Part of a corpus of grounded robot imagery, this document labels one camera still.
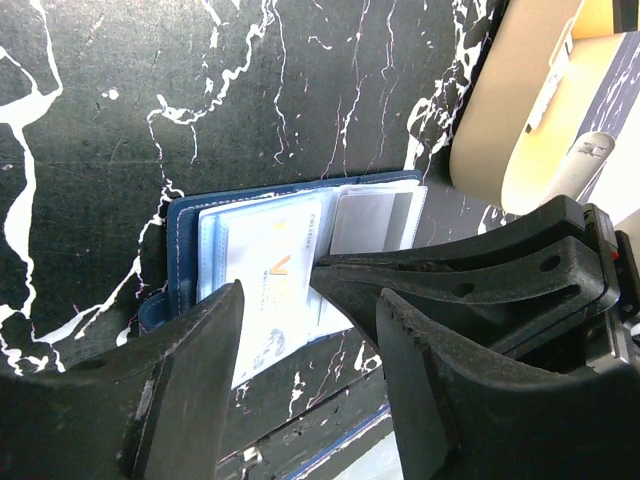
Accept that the grey striped credit card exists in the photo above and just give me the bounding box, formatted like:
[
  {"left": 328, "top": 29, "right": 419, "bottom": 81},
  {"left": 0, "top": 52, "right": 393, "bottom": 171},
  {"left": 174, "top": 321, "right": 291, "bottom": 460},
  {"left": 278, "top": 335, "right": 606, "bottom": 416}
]
[{"left": 329, "top": 192, "right": 413, "bottom": 255}]

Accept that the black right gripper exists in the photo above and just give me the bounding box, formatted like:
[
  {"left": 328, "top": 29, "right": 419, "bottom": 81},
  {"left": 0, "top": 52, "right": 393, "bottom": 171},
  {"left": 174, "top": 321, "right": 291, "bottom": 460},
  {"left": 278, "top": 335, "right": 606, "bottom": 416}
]
[{"left": 311, "top": 195, "right": 639, "bottom": 373}]

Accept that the beige oval card tray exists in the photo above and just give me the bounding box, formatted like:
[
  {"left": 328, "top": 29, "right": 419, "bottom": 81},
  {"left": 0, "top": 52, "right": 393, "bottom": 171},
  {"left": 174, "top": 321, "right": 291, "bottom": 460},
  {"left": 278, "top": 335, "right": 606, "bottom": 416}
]
[{"left": 449, "top": 0, "right": 639, "bottom": 223}]

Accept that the blue leather card holder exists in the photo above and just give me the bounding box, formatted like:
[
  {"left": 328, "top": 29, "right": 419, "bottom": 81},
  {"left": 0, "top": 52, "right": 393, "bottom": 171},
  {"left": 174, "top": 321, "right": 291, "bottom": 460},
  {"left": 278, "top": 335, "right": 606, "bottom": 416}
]
[{"left": 137, "top": 169, "right": 429, "bottom": 391}]

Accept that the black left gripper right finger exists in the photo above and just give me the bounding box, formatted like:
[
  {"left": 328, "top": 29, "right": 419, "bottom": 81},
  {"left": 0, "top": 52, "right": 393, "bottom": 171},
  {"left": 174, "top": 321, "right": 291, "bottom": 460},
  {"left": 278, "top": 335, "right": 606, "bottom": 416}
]
[{"left": 376, "top": 289, "right": 639, "bottom": 479}]

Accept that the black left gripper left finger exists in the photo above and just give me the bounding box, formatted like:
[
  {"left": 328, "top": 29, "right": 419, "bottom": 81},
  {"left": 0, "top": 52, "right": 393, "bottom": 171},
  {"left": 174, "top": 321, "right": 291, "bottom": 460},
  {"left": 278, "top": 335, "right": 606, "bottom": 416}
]
[{"left": 1, "top": 282, "right": 244, "bottom": 479}]

